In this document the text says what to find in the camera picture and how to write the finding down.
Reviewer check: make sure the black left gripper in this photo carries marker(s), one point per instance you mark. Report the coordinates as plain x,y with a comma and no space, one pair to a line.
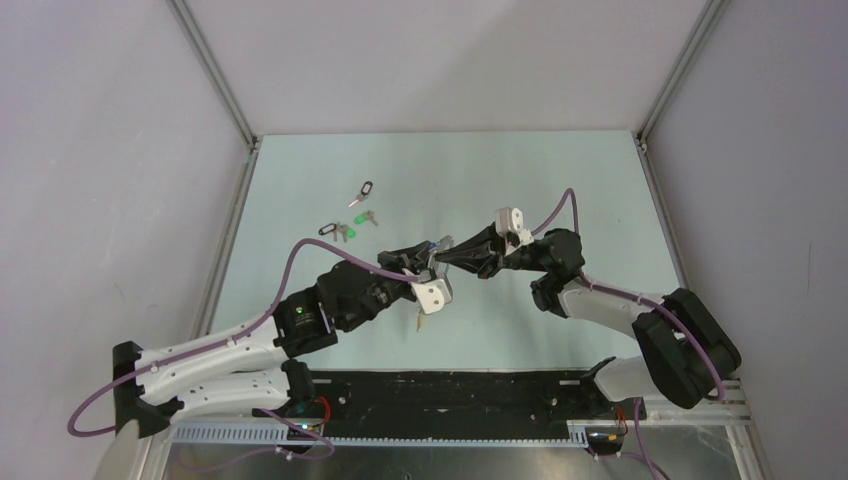
408,260

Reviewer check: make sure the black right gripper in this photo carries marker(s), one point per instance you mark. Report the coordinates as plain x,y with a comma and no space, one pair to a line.
482,254

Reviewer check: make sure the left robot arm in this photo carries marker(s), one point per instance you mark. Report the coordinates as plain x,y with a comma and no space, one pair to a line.
257,364

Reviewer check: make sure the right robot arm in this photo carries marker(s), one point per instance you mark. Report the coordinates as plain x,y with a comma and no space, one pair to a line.
685,356

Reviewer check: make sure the key with black tag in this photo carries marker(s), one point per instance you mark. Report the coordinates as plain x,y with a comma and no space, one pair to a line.
362,194

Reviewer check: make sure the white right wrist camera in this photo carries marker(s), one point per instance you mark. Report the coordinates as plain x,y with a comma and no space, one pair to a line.
511,228

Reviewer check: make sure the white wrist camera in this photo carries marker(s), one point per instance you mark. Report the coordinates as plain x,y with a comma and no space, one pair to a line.
434,295
511,228

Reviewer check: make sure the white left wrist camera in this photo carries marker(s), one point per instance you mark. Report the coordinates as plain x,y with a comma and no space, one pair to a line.
434,295

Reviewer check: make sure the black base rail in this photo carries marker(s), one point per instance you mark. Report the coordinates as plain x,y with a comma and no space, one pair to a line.
543,405

